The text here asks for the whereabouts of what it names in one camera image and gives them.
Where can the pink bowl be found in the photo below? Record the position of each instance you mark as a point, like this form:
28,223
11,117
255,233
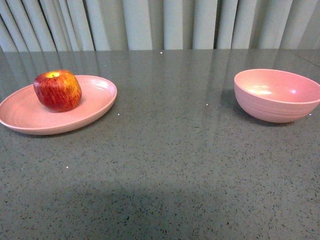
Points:
276,96

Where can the red yellow apple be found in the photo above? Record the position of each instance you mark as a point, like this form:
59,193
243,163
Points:
58,90

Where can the pink plate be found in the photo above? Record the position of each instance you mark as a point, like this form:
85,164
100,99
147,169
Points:
22,111

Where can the white pleated curtain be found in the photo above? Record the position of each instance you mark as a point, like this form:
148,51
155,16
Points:
111,25

